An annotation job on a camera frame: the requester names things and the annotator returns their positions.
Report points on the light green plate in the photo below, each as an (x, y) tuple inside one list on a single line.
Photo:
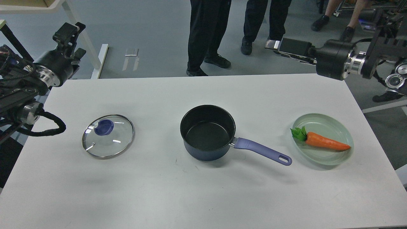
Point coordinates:
[(330, 128)]

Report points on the black metal frame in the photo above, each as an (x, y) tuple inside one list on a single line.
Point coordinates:
[(14, 41)]

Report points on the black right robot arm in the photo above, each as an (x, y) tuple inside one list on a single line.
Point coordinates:
[(387, 44)]

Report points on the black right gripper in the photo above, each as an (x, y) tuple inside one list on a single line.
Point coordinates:
[(331, 58)]

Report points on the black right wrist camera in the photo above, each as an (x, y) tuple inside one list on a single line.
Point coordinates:
[(298, 50)]

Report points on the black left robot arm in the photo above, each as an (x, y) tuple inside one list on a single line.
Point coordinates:
[(23, 79)]

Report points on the orange toy carrot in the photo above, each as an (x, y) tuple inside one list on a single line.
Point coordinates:
[(316, 140)]

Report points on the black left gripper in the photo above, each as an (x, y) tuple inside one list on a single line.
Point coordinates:
[(53, 67)]

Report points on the blue saucepan with purple handle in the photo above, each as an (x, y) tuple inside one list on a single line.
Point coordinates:
[(208, 132)]

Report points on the glass lid with purple knob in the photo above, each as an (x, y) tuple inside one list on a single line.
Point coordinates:
[(108, 136)]

